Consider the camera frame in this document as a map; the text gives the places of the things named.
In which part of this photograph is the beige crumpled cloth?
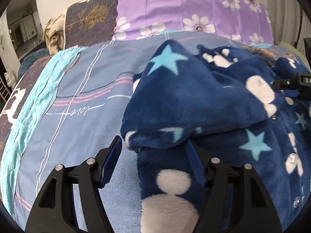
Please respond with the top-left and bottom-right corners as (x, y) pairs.
(42, 14), (65, 55)

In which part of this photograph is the grey pleated curtain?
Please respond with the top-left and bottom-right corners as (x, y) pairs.
(267, 0), (310, 54)

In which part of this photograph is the blue fuzzy blanket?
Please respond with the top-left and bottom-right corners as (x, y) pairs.
(17, 48), (49, 81)

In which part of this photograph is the navy fleece star garment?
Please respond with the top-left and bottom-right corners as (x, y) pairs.
(121, 39), (310, 232)

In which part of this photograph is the white cabinet with mirror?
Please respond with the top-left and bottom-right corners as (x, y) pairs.
(8, 15), (38, 49)

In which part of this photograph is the purple floral pillow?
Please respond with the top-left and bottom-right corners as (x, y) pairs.
(113, 0), (273, 45)

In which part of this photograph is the dark tree print pillow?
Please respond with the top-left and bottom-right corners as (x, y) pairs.
(64, 0), (118, 49)

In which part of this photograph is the teal fleece blanket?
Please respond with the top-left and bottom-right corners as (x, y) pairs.
(1, 46), (87, 216)

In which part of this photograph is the blue plaid love bedsheet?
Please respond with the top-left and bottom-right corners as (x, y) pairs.
(11, 30), (311, 233)

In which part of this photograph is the dark deer print bedcover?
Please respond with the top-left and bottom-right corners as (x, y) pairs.
(0, 55), (53, 157)

